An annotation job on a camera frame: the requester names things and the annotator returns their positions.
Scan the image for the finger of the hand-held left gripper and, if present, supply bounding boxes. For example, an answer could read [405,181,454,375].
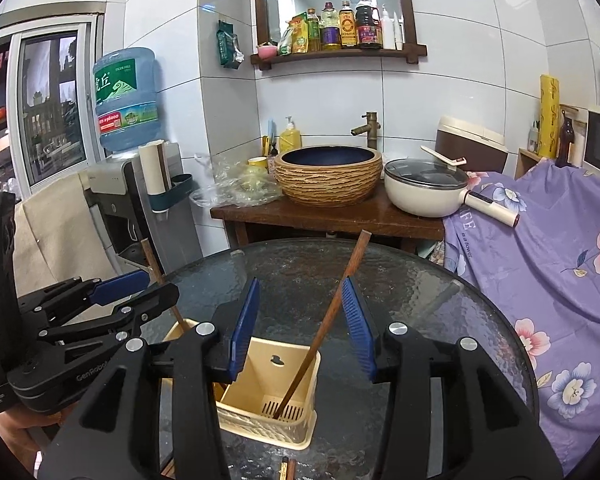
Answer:
[37,282,181,356]
[17,269,151,331]

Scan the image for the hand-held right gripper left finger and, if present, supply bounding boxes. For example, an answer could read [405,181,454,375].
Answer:
[40,277,261,480]

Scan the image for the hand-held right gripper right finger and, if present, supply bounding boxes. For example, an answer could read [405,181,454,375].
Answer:
[341,276,563,480]

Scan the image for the beige plastic utensil holder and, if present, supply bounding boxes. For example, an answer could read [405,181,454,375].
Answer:
[162,317,323,451]

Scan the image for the beige cloth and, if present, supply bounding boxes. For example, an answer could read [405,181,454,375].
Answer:
[12,172,117,297]

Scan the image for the white water dispenser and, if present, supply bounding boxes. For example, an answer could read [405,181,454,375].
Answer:
[87,142,203,281]

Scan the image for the wooden washstand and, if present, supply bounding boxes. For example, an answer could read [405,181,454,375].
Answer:
[210,192,447,253]

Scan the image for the beige paper roll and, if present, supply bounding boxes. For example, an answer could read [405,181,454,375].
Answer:
[139,141,173,196]

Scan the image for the clear plastic bags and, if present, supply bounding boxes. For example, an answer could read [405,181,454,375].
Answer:
[190,152,282,208]

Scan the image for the woven pattern wash basin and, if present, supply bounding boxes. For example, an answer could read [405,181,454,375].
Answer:
[274,146,383,208]

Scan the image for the white pan with glass lid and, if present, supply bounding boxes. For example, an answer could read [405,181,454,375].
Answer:
[384,158,522,228]

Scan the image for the glass door cabinet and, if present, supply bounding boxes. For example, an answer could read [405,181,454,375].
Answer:
[7,15,98,191]

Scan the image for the blue water jug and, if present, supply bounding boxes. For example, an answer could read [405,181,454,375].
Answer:
[92,47,165,153]

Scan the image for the white rice paddle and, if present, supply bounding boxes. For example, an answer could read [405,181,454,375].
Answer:
[420,145,468,167]

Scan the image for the yellow dish soap bottle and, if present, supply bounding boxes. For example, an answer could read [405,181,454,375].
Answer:
[279,116,303,153]

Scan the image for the brass faucet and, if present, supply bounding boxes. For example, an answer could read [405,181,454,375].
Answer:
[351,111,380,150]

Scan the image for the purple floral cloth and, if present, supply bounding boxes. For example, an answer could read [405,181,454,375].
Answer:
[442,157,600,476]

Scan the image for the brown and white rice cooker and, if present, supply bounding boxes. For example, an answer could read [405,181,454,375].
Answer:
[435,116,510,176]

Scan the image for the wooden storage rack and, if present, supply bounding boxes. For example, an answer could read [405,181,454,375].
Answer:
[515,105,588,181]

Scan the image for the green packet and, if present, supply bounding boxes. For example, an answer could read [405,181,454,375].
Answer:
[216,20,245,70]

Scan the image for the brown glass bottle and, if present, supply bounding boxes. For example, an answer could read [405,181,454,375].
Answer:
[555,109,577,168]

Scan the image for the yellow wrap roll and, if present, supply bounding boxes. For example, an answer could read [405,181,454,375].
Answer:
[539,74,561,160]

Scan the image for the yellow seasoning packet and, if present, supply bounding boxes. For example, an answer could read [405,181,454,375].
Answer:
[287,15,311,55]

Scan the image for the yellow cap sauce bottle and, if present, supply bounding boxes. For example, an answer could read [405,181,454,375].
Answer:
[306,8,323,53]

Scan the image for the cooking oil bottle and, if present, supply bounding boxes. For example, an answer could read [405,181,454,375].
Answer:
[321,2,342,51]

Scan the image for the orange label sauce bottle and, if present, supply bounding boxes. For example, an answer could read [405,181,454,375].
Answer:
[339,1,358,50]

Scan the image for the dark soy sauce bottle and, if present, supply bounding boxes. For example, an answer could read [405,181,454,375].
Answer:
[356,0,384,51]

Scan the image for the dark green wall holder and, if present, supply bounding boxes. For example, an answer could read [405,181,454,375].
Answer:
[147,172,193,213]

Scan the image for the dark wooden wall shelf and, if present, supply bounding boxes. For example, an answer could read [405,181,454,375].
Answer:
[246,0,428,71]

